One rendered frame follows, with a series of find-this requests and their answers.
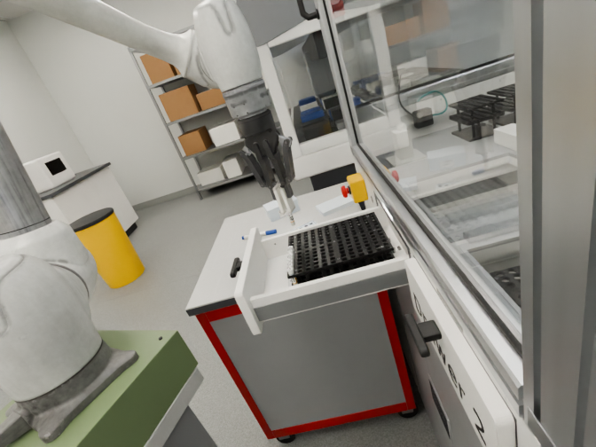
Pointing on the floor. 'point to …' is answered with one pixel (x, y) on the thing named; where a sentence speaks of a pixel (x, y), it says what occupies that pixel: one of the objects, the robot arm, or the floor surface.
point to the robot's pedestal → (182, 421)
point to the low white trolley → (302, 341)
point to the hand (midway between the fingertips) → (284, 198)
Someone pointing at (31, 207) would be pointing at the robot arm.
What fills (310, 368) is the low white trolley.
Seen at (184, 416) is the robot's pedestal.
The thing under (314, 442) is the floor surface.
